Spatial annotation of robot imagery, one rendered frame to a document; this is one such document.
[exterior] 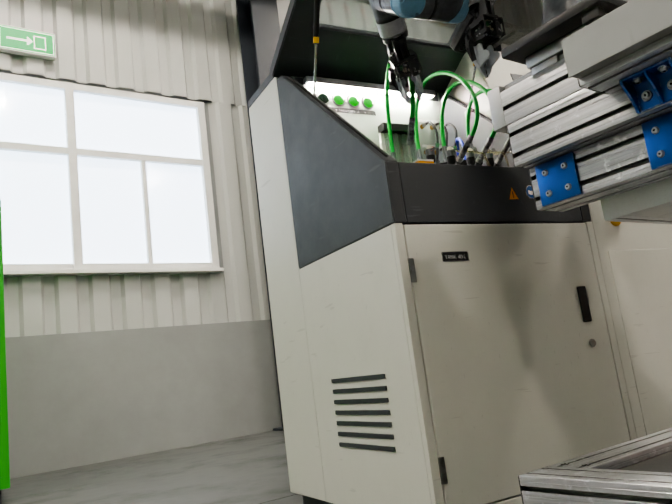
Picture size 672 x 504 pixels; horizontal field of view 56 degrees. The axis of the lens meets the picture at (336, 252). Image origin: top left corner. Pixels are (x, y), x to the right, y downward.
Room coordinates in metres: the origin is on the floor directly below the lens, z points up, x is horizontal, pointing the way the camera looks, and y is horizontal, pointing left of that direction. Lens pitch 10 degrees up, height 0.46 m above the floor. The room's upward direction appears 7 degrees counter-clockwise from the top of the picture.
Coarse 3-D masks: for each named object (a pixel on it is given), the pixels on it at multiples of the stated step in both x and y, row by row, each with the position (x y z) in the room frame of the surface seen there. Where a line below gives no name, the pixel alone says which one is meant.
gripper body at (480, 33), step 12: (480, 0) 1.61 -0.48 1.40; (492, 0) 1.60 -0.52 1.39; (468, 12) 1.65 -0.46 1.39; (480, 12) 1.61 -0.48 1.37; (492, 12) 1.60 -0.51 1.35; (480, 24) 1.61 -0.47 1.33; (492, 24) 1.61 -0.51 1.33; (468, 36) 1.65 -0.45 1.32; (480, 36) 1.62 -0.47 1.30; (492, 36) 1.62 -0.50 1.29
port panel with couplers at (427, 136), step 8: (424, 112) 2.27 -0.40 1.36; (424, 120) 2.26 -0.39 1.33; (432, 120) 2.28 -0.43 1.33; (424, 128) 2.26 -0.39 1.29; (432, 128) 2.27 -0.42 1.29; (424, 136) 2.26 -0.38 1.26; (432, 136) 2.27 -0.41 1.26; (440, 136) 2.29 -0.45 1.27; (424, 144) 2.25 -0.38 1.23; (432, 144) 2.27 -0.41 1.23; (440, 144) 2.29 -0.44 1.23; (424, 152) 2.25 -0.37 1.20; (440, 152) 2.26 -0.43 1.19; (440, 160) 2.28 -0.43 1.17
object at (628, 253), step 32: (512, 64) 2.24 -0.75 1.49; (480, 96) 2.17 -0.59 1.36; (608, 224) 1.89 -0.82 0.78; (640, 224) 1.96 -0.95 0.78; (608, 256) 1.87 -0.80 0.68; (640, 256) 1.94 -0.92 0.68; (608, 288) 1.86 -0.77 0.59; (640, 288) 1.92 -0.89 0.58; (640, 320) 1.91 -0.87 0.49; (640, 352) 1.89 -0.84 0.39; (640, 384) 1.88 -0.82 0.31; (640, 416) 1.87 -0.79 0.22
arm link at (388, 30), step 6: (402, 18) 1.55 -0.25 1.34; (378, 24) 1.59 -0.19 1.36; (384, 24) 1.55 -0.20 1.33; (390, 24) 1.54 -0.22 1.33; (396, 24) 1.54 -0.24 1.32; (402, 24) 1.55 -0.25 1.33; (378, 30) 1.58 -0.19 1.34; (384, 30) 1.56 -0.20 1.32; (390, 30) 1.55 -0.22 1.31; (396, 30) 1.55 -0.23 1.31; (402, 30) 1.56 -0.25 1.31; (384, 36) 1.57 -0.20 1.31; (390, 36) 1.57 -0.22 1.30; (396, 36) 1.57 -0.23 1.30
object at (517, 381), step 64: (448, 256) 1.59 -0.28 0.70; (512, 256) 1.69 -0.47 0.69; (576, 256) 1.81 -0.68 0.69; (448, 320) 1.58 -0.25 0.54; (512, 320) 1.67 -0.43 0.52; (576, 320) 1.79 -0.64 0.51; (448, 384) 1.56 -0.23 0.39; (512, 384) 1.66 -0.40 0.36; (576, 384) 1.76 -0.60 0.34; (448, 448) 1.55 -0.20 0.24; (512, 448) 1.64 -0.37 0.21; (576, 448) 1.74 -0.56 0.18
